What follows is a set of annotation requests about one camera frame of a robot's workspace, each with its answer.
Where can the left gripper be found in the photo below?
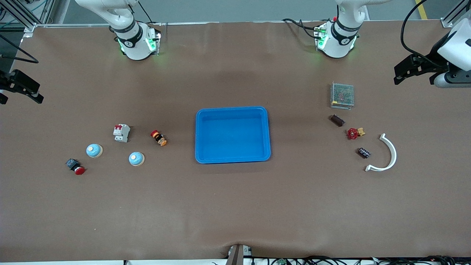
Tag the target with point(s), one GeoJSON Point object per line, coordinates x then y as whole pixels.
{"type": "Point", "coordinates": [436, 56]}

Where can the light blue call bell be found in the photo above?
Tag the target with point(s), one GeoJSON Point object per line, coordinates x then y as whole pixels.
{"type": "Point", "coordinates": [136, 159]}
{"type": "Point", "coordinates": [94, 150]}

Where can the dark brown electrolytic capacitor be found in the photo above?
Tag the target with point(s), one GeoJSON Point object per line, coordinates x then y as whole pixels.
{"type": "Point", "coordinates": [337, 120]}

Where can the black electrolytic capacitor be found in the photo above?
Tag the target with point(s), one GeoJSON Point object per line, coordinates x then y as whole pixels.
{"type": "Point", "coordinates": [364, 152]}

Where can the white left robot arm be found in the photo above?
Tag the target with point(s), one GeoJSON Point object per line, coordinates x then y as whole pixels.
{"type": "Point", "coordinates": [340, 40]}

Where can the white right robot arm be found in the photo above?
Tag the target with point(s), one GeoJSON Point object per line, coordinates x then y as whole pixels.
{"type": "Point", "coordinates": [132, 40]}

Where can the blue plastic tray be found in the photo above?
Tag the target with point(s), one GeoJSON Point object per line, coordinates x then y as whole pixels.
{"type": "Point", "coordinates": [232, 136]}

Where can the metal mesh power supply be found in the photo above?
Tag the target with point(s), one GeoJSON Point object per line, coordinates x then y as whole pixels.
{"type": "Point", "coordinates": [342, 95]}

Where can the white curved plastic piece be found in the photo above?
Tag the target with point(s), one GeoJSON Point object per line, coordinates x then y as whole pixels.
{"type": "Point", "coordinates": [394, 154]}

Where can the red mushroom push button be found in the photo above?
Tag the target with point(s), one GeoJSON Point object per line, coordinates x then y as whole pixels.
{"type": "Point", "coordinates": [74, 166]}

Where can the yellow red emergency stop button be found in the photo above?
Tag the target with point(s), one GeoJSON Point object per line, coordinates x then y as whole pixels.
{"type": "Point", "coordinates": [159, 138]}

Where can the brown table mat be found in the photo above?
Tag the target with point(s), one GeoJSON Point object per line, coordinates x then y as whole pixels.
{"type": "Point", "coordinates": [235, 206]}

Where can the aluminium frame profile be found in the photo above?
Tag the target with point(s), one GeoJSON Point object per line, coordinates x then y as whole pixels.
{"type": "Point", "coordinates": [446, 23]}
{"type": "Point", "coordinates": [30, 27]}

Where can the white circuit breaker red switch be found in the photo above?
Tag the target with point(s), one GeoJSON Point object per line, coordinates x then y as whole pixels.
{"type": "Point", "coordinates": [121, 133]}

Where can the grey metal bracket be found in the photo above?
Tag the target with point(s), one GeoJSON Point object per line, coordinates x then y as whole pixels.
{"type": "Point", "coordinates": [238, 255]}

